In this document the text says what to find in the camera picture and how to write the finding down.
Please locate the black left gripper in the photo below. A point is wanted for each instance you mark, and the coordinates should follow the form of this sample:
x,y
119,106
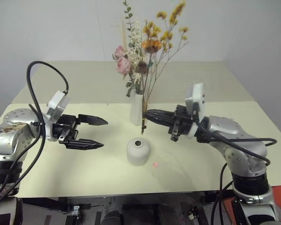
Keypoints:
x,y
66,127

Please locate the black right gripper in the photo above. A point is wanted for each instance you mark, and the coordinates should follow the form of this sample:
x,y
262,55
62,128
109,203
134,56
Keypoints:
x,y
181,122

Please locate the yellow orange dried bouquet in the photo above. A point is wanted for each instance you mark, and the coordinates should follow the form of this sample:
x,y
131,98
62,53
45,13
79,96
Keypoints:
x,y
152,45

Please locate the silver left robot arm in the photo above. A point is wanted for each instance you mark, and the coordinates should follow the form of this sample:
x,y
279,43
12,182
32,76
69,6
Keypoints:
x,y
14,137

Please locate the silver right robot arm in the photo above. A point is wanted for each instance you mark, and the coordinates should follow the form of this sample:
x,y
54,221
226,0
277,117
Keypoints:
x,y
227,127

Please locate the tall white vase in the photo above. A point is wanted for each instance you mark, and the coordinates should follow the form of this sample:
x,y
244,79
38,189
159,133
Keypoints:
x,y
136,112

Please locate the short round white vase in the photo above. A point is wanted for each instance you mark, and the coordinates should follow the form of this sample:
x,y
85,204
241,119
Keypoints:
x,y
137,154

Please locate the small pink petal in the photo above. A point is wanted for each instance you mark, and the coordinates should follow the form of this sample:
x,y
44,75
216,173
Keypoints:
x,y
155,164

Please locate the pink rose dried bouquet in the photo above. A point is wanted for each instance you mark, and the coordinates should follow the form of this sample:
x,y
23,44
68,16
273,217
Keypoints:
x,y
125,64

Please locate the dark rounded shape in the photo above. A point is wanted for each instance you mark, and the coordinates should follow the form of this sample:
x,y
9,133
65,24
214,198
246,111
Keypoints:
x,y
111,218

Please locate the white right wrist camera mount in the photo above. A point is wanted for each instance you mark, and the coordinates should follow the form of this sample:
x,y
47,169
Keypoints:
x,y
197,93

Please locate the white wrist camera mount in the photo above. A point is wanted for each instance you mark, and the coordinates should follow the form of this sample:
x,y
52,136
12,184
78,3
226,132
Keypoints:
x,y
57,103
197,93

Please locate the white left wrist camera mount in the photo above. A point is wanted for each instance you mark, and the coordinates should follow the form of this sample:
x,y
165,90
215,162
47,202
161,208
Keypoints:
x,y
57,103

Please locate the metal table frame bracket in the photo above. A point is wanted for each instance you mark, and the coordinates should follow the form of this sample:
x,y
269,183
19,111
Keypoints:
x,y
75,210

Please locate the black table frame bar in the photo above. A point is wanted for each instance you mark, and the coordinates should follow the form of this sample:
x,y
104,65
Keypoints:
x,y
44,203

